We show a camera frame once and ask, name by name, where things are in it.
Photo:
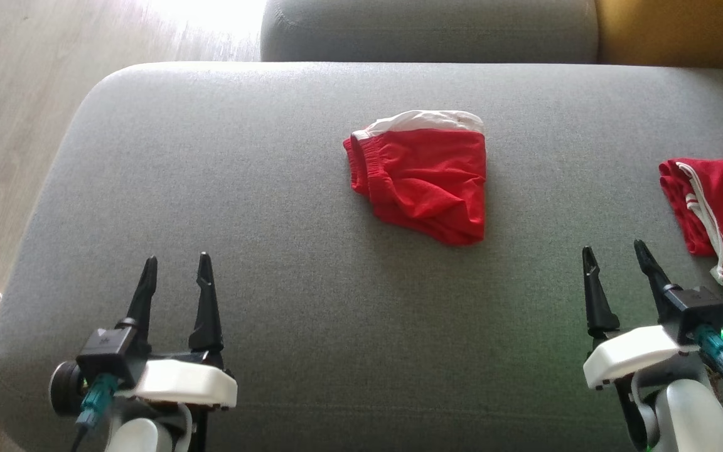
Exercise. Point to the large yellow back cushion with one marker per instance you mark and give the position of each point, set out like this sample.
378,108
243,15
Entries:
681,31

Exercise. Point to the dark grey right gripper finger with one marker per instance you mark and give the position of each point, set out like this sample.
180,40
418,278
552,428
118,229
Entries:
599,307
655,276

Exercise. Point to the large grey sofa seat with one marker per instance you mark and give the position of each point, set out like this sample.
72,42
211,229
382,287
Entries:
273,220

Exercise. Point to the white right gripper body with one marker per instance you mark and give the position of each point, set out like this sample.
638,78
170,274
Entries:
631,358

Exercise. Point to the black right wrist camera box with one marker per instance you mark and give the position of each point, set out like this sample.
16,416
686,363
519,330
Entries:
697,311

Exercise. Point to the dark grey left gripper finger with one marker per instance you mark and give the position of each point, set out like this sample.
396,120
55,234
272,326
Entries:
147,295
208,314

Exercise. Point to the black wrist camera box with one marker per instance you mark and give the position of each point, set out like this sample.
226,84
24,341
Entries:
697,311
107,351

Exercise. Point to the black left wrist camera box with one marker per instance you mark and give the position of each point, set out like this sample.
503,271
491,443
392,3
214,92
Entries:
107,351

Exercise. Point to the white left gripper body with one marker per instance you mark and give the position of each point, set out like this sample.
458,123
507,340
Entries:
186,383

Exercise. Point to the grey sofa seat cushion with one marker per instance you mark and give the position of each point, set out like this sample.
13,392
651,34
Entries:
430,31

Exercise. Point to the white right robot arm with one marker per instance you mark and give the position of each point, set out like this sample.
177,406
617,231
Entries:
694,414

